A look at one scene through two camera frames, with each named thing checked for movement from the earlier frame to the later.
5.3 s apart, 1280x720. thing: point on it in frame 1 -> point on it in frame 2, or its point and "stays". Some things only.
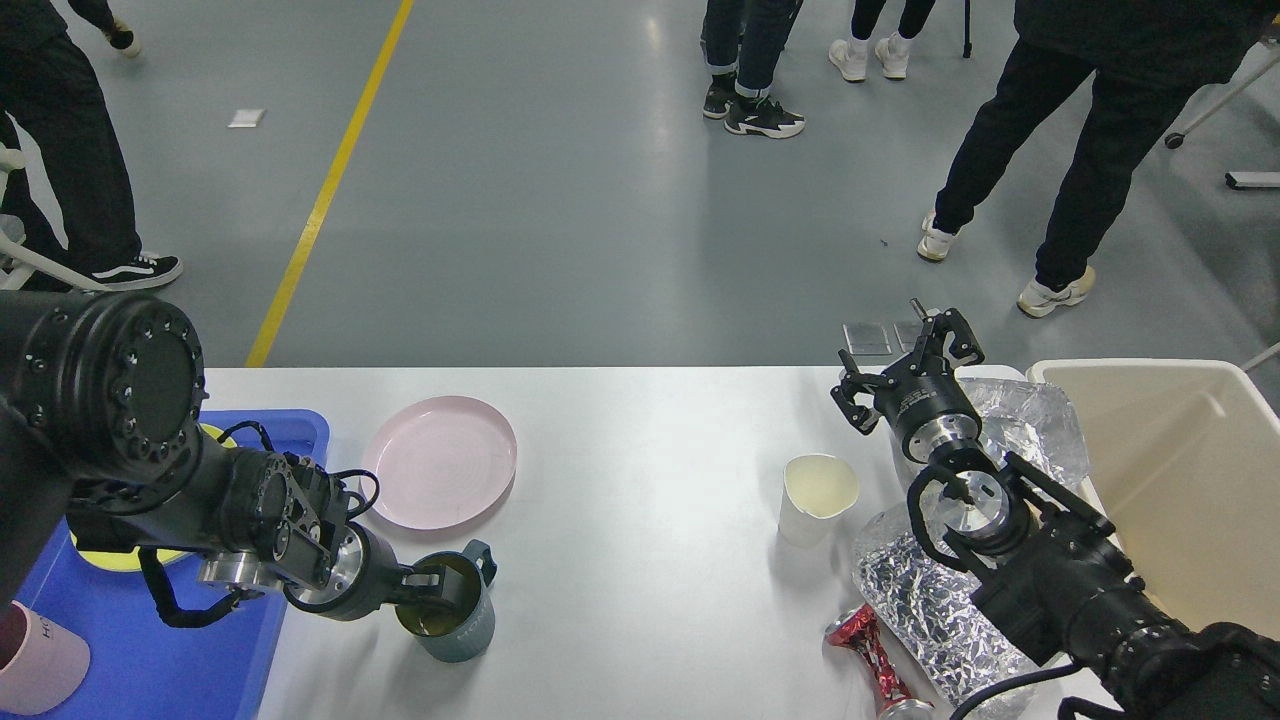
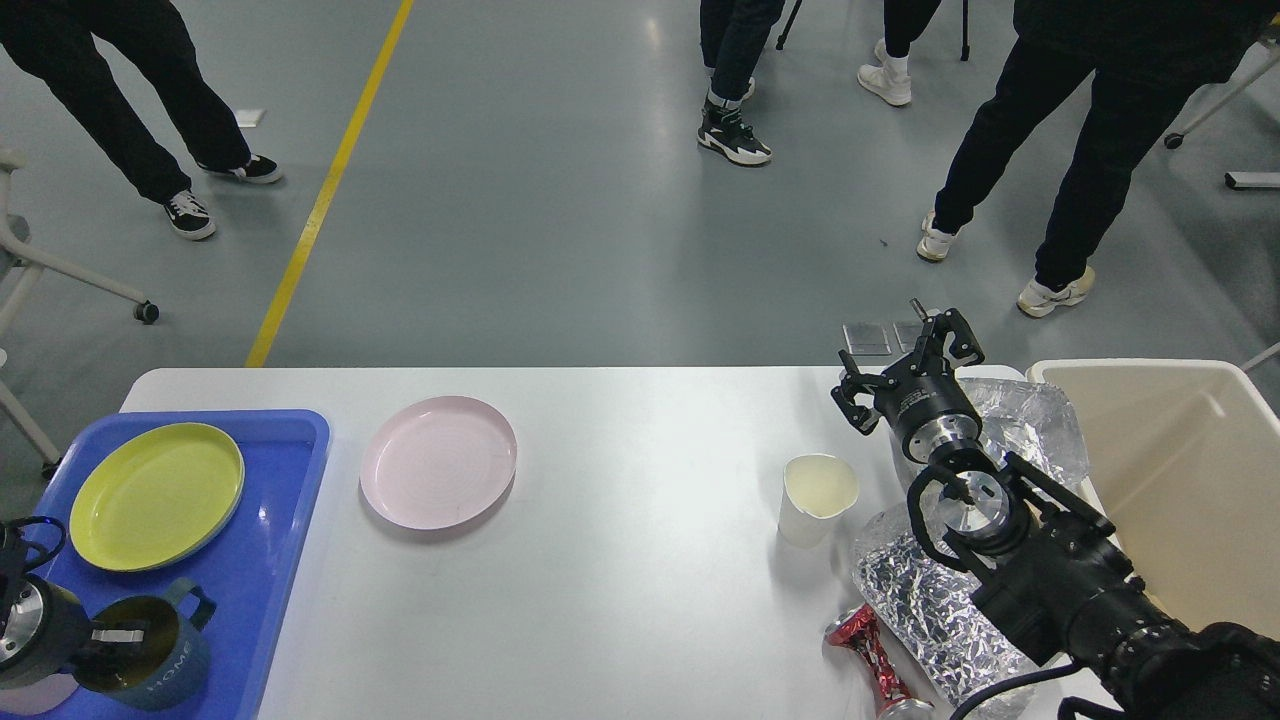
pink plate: x=441 y=462 stays
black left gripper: x=367 y=577 -> x=44 y=629
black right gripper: x=926 y=408 stays
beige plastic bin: x=1184 y=458 stays
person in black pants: x=1149 y=58 stays
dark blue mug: x=455 y=630 -> x=145 y=652
